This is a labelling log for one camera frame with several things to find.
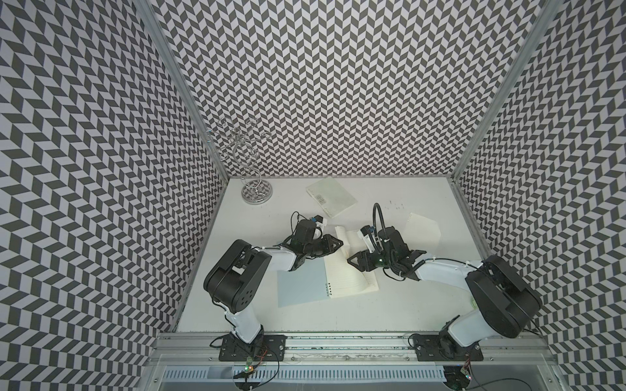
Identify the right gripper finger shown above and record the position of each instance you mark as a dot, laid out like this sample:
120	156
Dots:
413	257
364	261

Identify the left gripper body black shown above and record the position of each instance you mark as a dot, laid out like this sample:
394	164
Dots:
315	246

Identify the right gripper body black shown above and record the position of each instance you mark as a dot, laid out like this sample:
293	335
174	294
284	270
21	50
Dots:
383	259

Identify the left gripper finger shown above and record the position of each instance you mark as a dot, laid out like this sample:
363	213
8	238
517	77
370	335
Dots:
330	241
324	250

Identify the torn cream notebook page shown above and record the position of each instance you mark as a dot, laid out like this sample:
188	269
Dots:
422	233

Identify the large white spiral notebook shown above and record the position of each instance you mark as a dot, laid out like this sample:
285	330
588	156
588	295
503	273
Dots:
326	278

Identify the small white spiral notebook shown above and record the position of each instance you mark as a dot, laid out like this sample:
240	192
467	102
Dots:
331	196

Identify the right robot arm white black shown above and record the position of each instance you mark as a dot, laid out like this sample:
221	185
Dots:
505	303

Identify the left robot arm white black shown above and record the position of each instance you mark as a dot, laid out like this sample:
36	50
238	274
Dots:
235	279

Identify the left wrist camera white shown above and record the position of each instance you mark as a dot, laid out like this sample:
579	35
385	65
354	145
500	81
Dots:
319	221

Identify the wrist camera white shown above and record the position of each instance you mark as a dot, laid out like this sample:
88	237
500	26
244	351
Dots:
370	233
319	221

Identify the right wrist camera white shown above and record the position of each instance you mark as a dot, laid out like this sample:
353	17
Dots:
370	233

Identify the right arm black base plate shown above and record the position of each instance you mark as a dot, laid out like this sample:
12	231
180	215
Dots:
434	348

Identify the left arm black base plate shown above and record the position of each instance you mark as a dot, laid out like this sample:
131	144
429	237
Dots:
269	347

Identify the silver wire jewelry stand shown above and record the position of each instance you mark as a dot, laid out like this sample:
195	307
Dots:
240	143

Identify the right circuit board with wires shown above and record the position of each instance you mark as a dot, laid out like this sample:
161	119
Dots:
462	377

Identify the circuit board with wires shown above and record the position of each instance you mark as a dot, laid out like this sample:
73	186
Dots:
462	377
242	378

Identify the left circuit board with wires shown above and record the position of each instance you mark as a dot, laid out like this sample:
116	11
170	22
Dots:
242	378

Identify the aluminium front rail frame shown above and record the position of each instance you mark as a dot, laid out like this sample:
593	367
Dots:
344	361

